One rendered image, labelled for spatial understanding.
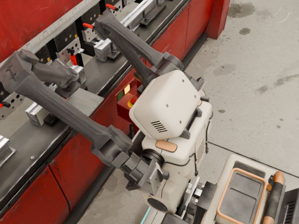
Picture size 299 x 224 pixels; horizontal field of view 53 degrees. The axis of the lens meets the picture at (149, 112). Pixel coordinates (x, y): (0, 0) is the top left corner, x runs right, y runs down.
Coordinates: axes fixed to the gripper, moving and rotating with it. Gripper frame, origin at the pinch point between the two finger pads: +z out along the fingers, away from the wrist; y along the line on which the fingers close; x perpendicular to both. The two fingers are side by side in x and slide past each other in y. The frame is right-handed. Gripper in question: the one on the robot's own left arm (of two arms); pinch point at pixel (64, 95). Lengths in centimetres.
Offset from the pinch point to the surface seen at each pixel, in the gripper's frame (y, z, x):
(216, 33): -216, 74, 50
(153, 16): -96, 10, 1
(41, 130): 15.1, 15.1, 1.5
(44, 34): -5.2, -22.8, -20.2
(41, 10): -7.4, -31.7, -25.0
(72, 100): -0.2, -1.0, 4.6
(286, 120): -136, 37, 141
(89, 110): 0.7, -6.0, 14.0
